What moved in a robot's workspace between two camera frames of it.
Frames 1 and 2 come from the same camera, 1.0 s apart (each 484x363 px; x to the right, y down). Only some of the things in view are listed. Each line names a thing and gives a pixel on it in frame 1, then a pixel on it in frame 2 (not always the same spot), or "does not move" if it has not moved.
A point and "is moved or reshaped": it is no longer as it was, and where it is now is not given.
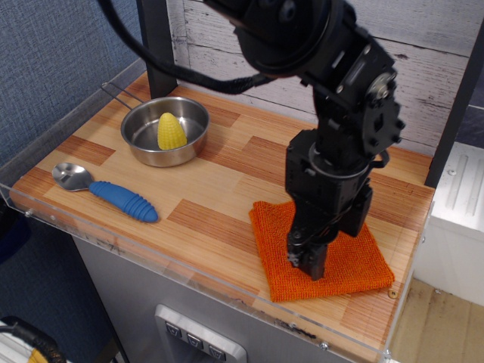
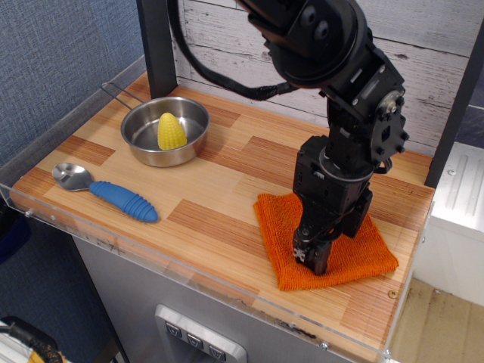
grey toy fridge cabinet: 130,293 does not move
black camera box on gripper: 354,221 does not move
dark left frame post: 156,34 does not move
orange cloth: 352,263 is moved or reshaped
